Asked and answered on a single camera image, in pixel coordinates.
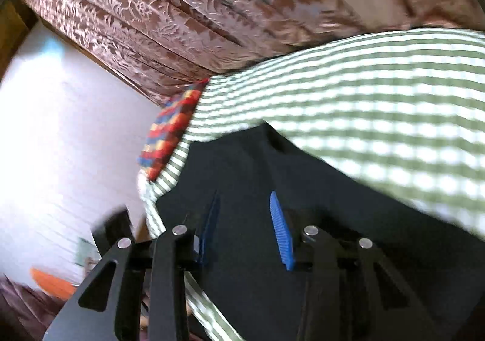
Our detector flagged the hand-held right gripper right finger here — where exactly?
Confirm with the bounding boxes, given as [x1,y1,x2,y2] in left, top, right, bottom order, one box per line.
[269,191,444,341]

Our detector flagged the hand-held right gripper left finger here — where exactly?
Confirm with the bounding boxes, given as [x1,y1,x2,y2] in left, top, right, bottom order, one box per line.
[42,189,222,341]

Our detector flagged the black pants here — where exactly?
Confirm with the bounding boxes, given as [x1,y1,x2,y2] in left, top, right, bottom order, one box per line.
[156,123,485,341]

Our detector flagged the colourful patchwork pillow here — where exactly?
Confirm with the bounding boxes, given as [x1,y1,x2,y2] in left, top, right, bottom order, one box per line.
[137,77,211,182]

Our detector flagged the green checked bed sheet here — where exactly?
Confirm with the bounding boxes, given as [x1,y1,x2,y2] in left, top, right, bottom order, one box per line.
[136,28,485,341]

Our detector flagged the orange object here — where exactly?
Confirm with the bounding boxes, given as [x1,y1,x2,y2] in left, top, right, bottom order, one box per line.
[30,267,78,300]

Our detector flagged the brown floral curtain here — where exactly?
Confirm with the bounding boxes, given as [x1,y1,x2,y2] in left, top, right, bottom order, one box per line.
[15,0,485,106]

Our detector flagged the wooden frame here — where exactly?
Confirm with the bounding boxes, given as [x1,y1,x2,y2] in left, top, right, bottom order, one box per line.
[0,0,38,72]

